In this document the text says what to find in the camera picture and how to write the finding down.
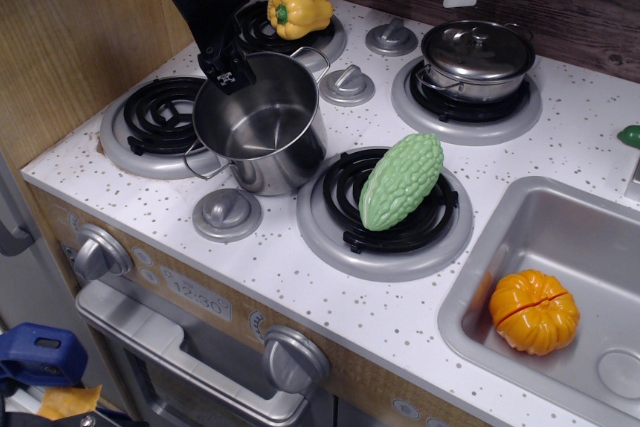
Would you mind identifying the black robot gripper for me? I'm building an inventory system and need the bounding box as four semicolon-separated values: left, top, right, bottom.
172;0;256;95

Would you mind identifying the tall steel pot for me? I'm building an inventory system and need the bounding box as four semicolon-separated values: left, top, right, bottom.
182;52;327;196

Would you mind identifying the back left stove burner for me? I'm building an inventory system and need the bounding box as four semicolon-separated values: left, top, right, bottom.
236;1;347;72

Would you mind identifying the stove burner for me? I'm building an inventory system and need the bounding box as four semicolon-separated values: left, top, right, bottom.
236;1;347;72
100;76;220;180
296;148;473;282
391;59;542;146

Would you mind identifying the front left stove burner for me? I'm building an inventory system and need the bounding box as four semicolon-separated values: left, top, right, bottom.
100;76;220;180

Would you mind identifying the back right stove burner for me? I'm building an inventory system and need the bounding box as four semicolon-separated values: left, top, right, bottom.
391;59;542;146

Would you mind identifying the front right stove burner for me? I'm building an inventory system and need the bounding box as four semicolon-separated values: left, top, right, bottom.
296;148;473;282

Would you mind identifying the yellow toy bell pepper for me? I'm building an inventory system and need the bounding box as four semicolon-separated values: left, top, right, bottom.
267;0;334;41

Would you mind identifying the grey stovetop knob middle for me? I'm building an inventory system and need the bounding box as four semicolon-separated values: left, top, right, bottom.
319;65;375;107

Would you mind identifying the grey stovetop knob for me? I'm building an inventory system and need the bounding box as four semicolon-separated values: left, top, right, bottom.
319;65;375;107
365;18;418;57
192;188;262;243

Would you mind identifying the grey stovetop knob front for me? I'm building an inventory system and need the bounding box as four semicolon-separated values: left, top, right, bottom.
192;188;262;243

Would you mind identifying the grey stovetop knob back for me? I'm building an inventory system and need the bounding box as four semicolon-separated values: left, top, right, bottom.
365;18;418;57

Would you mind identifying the green toy bitter gourd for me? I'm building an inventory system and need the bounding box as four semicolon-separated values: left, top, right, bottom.
359;134;444;232

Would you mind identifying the left silver oven dial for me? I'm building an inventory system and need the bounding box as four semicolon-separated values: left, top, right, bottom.
74;223;134;281

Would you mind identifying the silver oven dial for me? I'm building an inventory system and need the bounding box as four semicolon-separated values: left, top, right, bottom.
262;325;331;394
74;223;134;281

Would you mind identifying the oven clock display panel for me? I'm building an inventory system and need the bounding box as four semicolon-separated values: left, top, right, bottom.
160;266;233;322

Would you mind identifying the lidded steel saucepan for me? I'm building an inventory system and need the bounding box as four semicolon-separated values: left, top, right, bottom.
415;20;536;102

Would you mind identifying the right silver oven dial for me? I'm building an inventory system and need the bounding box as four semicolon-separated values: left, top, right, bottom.
262;325;331;394

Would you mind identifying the blue plastic clamp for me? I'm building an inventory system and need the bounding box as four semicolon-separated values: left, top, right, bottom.
1;323;88;387

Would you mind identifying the yellow cloth scrap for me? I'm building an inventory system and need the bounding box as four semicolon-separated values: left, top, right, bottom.
37;385;102;420

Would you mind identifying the orange toy pumpkin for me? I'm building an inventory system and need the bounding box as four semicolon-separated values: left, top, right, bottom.
488;269;581;356

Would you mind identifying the silver toy sink basin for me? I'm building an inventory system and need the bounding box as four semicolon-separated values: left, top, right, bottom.
438;177;639;426

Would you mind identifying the green toy vegetable piece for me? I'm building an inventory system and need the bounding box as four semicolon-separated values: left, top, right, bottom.
616;125;640;149

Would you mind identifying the silver oven door handle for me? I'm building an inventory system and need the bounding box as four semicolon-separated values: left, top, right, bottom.
76;281;314;426

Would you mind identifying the grey fridge door handle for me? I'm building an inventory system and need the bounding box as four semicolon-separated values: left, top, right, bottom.
0;156;36;258

